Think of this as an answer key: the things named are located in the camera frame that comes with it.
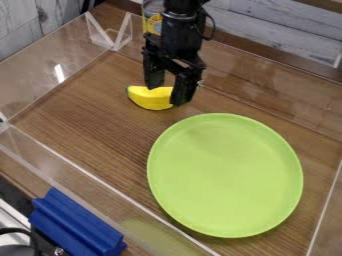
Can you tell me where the clear acrylic front barrier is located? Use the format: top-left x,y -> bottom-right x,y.
0,122 -> 220,256

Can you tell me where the yellow toy banana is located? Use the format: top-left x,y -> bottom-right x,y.
128,85 -> 173,111

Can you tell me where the clear acrylic corner bracket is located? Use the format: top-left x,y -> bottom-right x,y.
85,12 -> 133,52

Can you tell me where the black cable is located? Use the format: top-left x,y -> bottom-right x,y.
0,227 -> 35,256

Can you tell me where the blue plastic clamp block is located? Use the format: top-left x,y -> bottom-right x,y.
30,188 -> 128,256

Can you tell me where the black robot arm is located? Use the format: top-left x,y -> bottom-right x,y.
142,0 -> 217,106

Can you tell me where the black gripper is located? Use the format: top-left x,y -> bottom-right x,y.
144,11 -> 206,106

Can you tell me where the yellow labelled tin can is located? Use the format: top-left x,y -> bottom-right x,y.
142,0 -> 164,35

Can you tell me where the green round plate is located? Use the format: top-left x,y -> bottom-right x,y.
148,113 -> 304,238

